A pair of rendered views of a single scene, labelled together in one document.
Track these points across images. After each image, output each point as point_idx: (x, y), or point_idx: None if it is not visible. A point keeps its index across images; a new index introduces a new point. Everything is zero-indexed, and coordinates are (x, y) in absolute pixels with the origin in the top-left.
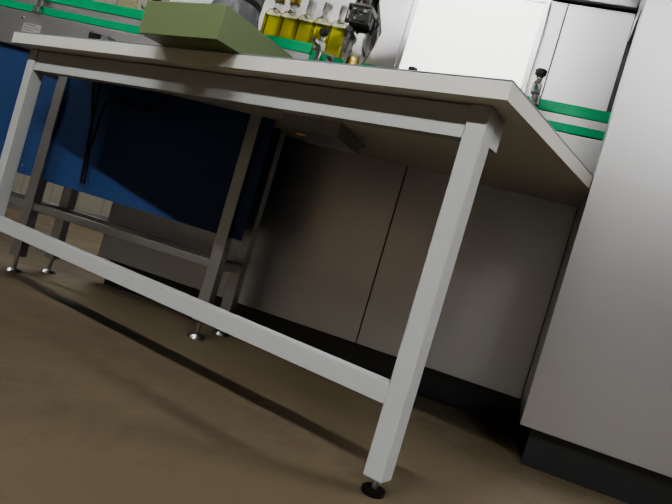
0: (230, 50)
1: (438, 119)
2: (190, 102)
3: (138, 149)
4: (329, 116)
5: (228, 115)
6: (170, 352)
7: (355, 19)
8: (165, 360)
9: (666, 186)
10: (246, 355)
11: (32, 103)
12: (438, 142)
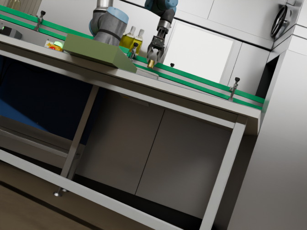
0: (114, 66)
1: (222, 118)
2: None
3: (27, 91)
4: (166, 107)
5: None
6: (55, 207)
7: (156, 44)
8: (57, 214)
9: (288, 137)
10: (85, 204)
11: None
12: None
